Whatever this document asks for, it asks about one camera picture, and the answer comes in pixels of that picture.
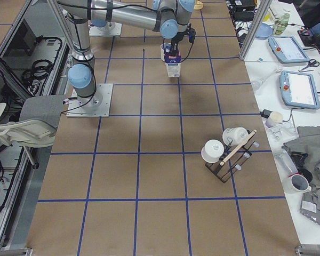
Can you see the grey office chair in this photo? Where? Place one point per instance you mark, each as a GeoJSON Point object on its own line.
{"type": "Point", "coordinates": [37, 124]}

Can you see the white mug on rack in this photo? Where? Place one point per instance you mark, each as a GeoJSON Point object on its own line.
{"type": "Point", "coordinates": [212, 151]}
{"type": "Point", "coordinates": [234, 136]}

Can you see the blue teach pendant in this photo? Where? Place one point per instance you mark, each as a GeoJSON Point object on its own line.
{"type": "Point", "coordinates": [287, 49]}
{"type": "Point", "coordinates": [298, 90]}

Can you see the near blue teach pendant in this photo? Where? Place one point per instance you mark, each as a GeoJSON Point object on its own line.
{"type": "Point", "coordinates": [298, 90]}

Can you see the black scissors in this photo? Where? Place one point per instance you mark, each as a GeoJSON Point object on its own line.
{"type": "Point", "coordinates": [311, 63]}

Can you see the wooden mug tree stand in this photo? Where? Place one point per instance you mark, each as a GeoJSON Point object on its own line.
{"type": "Point", "coordinates": [198, 5]}

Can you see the green bottle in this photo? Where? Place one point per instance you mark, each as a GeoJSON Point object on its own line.
{"type": "Point", "coordinates": [281, 24]}

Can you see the cream paper cup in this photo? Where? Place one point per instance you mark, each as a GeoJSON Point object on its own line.
{"type": "Point", "coordinates": [274, 119]}

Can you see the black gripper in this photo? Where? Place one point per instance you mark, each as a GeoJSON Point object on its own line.
{"type": "Point", "coordinates": [176, 42]}

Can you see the white mug red rim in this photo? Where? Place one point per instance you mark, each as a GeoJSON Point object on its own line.
{"type": "Point", "coordinates": [296, 183]}

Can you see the light bulb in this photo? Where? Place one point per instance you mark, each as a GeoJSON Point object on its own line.
{"type": "Point", "coordinates": [258, 83]}

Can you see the aluminium frame post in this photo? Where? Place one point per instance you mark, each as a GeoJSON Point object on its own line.
{"type": "Point", "coordinates": [258, 18]}

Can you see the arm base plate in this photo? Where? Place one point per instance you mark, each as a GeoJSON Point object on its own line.
{"type": "Point", "coordinates": [95, 32]}
{"type": "Point", "coordinates": [96, 106]}

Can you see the black wire mug rack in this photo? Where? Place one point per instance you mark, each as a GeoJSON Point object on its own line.
{"type": "Point", "coordinates": [233, 158]}

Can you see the far blue teach pendant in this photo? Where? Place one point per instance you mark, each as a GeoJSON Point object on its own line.
{"type": "Point", "coordinates": [287, 49]}

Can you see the blue white milk carton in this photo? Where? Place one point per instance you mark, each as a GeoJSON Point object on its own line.
{"type": "Point", "coordinates": [173, 65]}

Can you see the grey white mug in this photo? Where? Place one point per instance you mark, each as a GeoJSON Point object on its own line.
{"type": "Point", "coordinates": [164, 48]}

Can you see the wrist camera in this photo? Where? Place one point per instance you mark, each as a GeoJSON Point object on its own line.
{"type": "Point", "coordinates": [191, 32]}

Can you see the grey cloth pile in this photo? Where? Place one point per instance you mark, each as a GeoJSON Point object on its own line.
{"type": "Point", "coordinates": [308, 143]}

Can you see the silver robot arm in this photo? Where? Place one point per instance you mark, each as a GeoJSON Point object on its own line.
{"type": "Point", "coordinates": [89, 19]}
{"type": "Point", "coordinates": [103, 25]}

